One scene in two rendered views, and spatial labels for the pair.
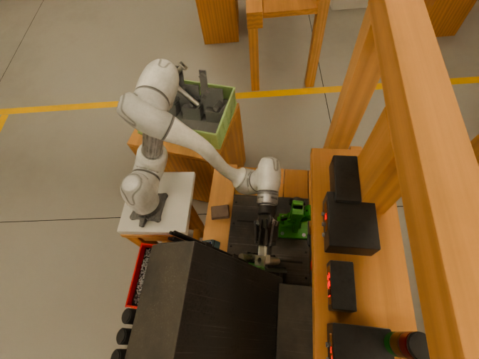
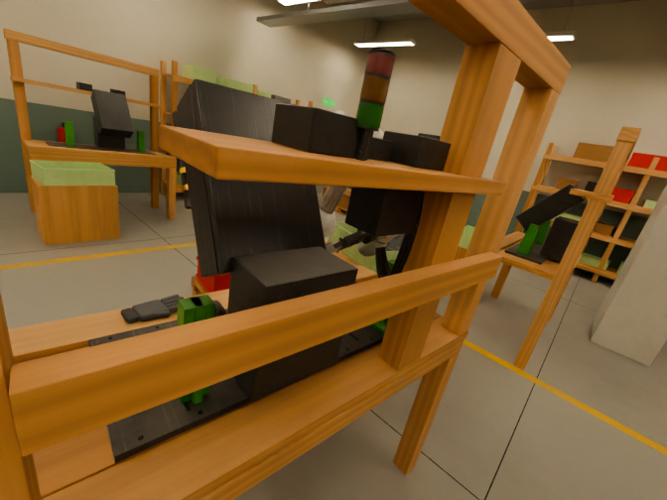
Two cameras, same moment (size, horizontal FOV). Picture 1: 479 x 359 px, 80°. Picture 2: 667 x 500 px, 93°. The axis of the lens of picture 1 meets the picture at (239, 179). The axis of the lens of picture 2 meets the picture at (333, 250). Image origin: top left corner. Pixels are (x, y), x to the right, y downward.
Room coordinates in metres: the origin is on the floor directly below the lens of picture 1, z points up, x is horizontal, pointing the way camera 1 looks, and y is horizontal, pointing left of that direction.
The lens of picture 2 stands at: (-0.65, -0.60, 1.57)
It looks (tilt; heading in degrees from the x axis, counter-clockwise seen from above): 20 degrees down; 31
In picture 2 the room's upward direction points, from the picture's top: 11 degrees clockwise
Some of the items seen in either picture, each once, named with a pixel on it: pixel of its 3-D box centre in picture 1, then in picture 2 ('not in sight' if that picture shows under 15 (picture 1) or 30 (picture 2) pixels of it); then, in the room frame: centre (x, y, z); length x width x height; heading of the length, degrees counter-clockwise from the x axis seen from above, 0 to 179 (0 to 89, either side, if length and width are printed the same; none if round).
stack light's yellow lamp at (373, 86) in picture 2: (405, 345); (374, 91); (-0.07, -0.28, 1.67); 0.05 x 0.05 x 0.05
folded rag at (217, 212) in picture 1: (219, 211); not in sight; (0.61, 0.14, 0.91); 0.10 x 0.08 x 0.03; 86
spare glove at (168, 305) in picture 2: not in sight; (158, 309); (-0.15, 0.34, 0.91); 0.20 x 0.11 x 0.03; 175
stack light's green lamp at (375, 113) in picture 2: (397, 344); (368, 116); (-0.07, -0.28, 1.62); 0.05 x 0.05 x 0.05
